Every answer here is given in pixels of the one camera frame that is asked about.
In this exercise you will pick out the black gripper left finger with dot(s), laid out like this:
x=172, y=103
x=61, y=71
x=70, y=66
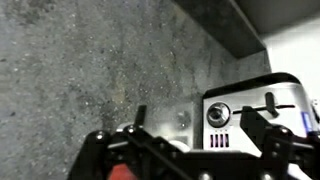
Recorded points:
x=96, y=150

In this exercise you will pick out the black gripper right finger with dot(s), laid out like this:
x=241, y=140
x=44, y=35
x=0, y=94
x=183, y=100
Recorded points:
x=293, y=146

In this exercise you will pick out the silver black toaster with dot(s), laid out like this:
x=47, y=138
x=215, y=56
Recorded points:
x=253, y=95

